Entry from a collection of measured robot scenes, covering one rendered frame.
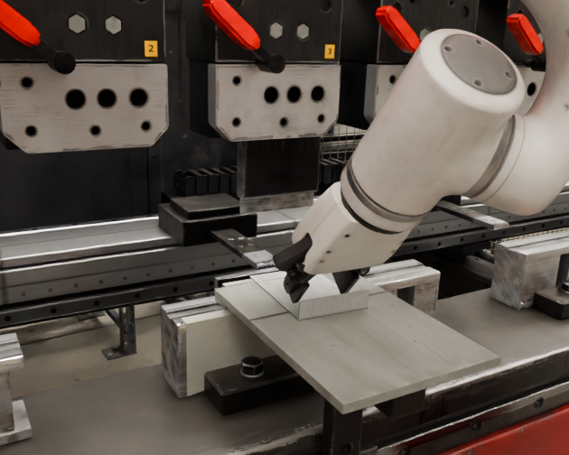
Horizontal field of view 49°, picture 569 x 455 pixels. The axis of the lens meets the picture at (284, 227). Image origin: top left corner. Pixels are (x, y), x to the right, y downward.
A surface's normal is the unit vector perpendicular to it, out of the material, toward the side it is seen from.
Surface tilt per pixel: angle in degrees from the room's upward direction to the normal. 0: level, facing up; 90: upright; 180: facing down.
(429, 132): 114
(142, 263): 90
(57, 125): 90
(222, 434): 0
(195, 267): 90
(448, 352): 0
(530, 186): 103
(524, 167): 87
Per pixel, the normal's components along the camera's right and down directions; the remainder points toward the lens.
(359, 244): 0.25, 0.84
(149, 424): 0.04, -0.95
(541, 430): 0.49, 0.28
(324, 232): -0.77, 0.22
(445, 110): -0.50, 0.60
